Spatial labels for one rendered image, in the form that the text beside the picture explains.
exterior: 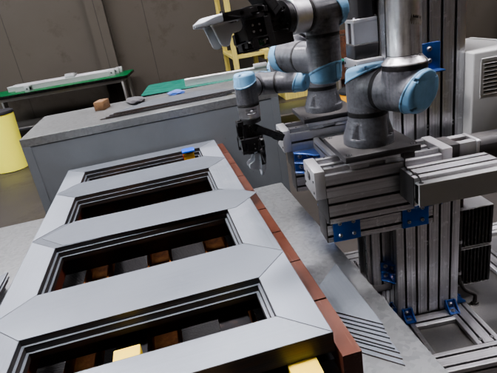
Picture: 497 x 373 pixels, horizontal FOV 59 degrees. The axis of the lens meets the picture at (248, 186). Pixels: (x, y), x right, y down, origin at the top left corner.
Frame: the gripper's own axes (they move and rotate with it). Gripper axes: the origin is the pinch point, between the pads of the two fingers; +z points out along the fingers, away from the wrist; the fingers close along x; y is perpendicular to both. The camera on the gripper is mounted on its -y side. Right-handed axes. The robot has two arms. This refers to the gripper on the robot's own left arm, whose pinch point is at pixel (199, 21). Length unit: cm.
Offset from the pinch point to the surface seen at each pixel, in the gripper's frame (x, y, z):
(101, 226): 72, 50, 18
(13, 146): 547, 41, 20
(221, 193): 62, 51, -23
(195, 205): 61, 52, -12
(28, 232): 121, 55, 40
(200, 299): 14, 60, 10
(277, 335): -11, 61, 5
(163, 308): 17, 59, 19
